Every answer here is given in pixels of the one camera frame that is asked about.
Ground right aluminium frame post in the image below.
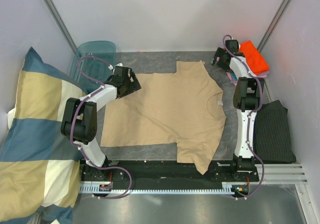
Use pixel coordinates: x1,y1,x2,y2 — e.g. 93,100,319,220
257,0,292,52

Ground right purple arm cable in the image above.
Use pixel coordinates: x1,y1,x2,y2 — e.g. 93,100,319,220
223,34,266,201

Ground blue plastic bin lid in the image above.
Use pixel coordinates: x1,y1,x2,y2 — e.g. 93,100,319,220
69,40,116,93

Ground aluminium frame post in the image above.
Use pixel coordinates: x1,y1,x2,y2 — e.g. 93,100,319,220
43,0,77,53
257,0,292,52

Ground white slotted cable duct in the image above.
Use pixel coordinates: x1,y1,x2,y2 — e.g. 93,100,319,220
79,182,249,195

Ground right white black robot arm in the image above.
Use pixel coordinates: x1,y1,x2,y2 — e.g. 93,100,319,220
211,34,264,181

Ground pink folded t shirt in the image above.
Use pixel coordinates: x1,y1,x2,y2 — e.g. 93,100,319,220
226,71,270,86

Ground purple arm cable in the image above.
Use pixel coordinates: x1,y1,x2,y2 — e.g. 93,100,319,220
223,34,266,201
69,56,133,200

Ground dark striped folded garment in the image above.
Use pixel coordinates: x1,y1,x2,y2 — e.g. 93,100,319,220
253,100,297,164

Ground aluminium floor rails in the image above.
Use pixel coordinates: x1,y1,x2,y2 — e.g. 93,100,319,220
254,163,311,185

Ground orange folded t shirt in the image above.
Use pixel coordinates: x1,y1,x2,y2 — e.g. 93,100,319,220
239,40,270,77

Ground blue beige striped pillow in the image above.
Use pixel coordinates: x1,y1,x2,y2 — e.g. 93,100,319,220
0,48,86,224

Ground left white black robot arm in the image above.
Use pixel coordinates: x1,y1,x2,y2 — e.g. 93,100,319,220
60,64,142,181

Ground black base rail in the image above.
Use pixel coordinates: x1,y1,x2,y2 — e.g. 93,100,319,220
80,160,260,190

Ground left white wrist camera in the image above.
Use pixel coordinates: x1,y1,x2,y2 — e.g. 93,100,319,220
108,63,123,71

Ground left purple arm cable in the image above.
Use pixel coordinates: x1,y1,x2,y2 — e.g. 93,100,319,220
69,56,133,200

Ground beige t shirt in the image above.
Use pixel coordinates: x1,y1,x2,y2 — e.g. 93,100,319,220
100,61,226,174

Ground left aluminium frame post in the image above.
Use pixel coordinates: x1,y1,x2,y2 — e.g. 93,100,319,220
43,0,77,53

